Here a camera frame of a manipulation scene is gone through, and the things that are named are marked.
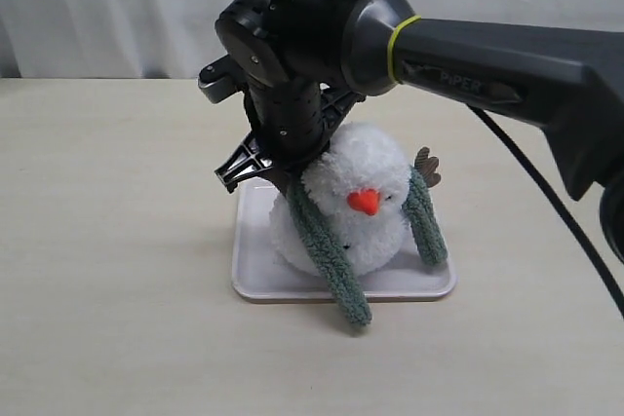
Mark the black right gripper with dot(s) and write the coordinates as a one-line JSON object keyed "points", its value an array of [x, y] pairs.
{"points": [[292, 123]]}

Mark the white plush snowman toy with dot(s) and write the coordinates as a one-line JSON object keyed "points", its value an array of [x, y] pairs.
{"points": [[372, 196]]}

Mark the white plastic tray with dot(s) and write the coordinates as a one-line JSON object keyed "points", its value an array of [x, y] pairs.
{"points": [[260, 275]]}

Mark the dark green fuzzy fabric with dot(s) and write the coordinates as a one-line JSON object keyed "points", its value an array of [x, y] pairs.
{"points": [[304, 239]]}

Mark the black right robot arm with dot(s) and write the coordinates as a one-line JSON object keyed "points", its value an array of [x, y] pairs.
{"points": [[302, 64]]}

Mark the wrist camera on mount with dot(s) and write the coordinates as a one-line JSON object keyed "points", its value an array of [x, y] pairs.
{"points": [[221, 79]]}

